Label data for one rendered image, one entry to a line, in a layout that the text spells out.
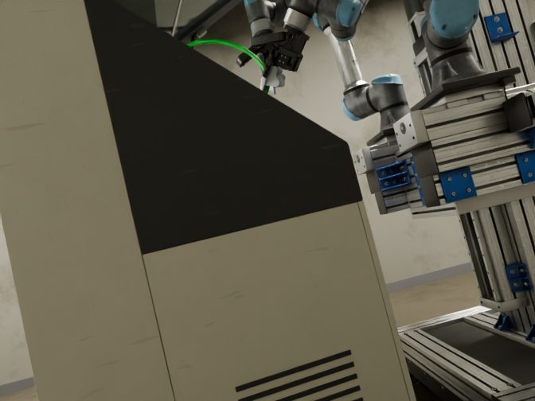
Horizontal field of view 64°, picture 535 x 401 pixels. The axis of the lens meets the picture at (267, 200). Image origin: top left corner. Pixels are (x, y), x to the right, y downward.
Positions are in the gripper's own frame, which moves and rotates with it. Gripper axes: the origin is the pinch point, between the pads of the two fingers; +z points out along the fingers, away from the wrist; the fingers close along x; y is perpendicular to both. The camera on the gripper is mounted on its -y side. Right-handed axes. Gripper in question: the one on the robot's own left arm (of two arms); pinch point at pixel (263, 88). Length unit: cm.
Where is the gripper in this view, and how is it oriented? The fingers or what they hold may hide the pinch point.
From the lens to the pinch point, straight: 139.5
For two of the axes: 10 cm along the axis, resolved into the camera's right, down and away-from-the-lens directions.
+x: 3.3, -2.5, 9.1
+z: -3.8, 8.5, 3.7
